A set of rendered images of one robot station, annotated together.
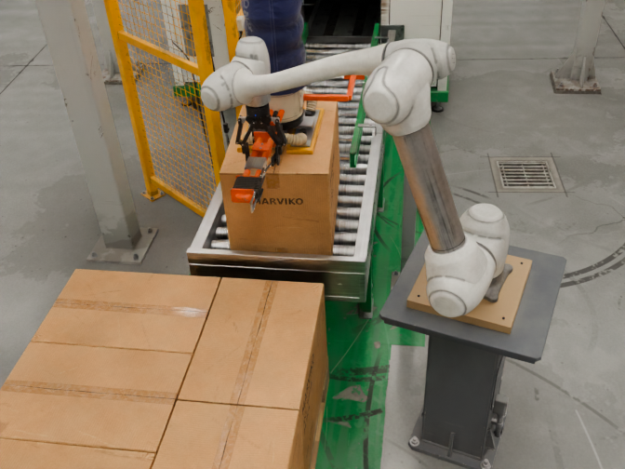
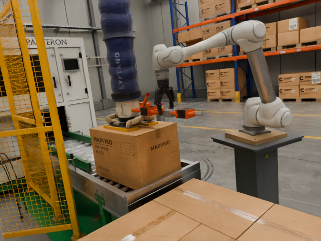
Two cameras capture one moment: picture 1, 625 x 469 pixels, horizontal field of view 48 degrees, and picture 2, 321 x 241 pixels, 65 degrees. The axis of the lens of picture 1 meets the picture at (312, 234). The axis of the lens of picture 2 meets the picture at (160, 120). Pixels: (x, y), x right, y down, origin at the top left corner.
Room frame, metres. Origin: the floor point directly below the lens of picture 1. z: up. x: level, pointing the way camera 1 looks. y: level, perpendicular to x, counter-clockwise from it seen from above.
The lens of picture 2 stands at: (1.07, 1.43, 1.32)
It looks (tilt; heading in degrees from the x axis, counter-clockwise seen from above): 11 degrees down; 309
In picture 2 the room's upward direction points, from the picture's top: 6 degrees counter-clockwise
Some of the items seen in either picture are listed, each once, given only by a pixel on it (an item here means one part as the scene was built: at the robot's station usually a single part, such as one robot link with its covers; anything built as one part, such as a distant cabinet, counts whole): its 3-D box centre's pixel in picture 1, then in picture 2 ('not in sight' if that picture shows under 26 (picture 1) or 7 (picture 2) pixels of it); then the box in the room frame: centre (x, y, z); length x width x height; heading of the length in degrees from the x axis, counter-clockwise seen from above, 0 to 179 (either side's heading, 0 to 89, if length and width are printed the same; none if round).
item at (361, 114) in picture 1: (373, 84); (97, 140); (3.57, -0.39, 0.60); 1.60 x 0.10 x 0.09; 170
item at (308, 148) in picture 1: (306, 127); (139, 120); (2.45, 0.00, 0.97); 0.34 x 0.10 x 0.05; 170
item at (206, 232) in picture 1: (257, 128); (61, 170); (3.33, 0.26, 0.50); 2.31 x 0.05 x 0.19; 170
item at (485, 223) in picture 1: (481, 239); (255, 111); (1.70, -0.52, 0.95); 0.18 x 0.16 x 0.22; 149
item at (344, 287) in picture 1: (277, 281); (168, 194); (2.12, 0.15, 0.47); 0.70 x 0.03 x 0.15; 80
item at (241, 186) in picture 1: (245, 189); (185, 113); (1.88, 0.20, 1.08); 0.08 x 0.07 x 0.05; 170
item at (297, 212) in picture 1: (285, 175); (134, 150); (2.46, 0.09, 0.75); 0.60 x 0.40 x 0.40; 173
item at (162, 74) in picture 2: (256, 94); (162, 74); (2.06, 0.15, 1.31); 0.09 x 0.09 x 0.06
